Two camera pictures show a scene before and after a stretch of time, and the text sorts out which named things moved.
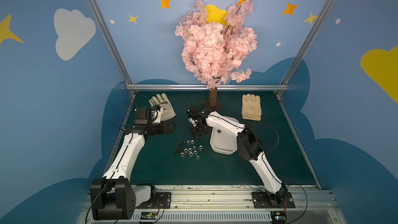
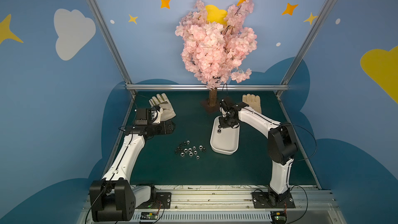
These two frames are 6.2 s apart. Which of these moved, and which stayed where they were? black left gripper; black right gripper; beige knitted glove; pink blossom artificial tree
Moved: black right gripper
Stayed: pink blossom artificial tree; black left gripper; beige knitted glove
